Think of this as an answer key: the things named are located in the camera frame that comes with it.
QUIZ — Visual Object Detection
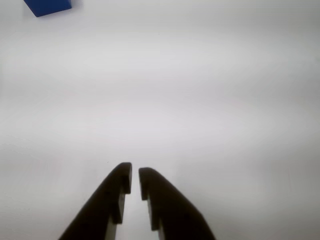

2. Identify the blue lego brick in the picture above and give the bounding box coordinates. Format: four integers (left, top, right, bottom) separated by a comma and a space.
23, 0, 73, 18

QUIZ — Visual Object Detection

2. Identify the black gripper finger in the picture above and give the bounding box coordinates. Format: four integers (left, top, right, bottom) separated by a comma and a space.
57, 161, 133, 240
138, 166, 217, 240

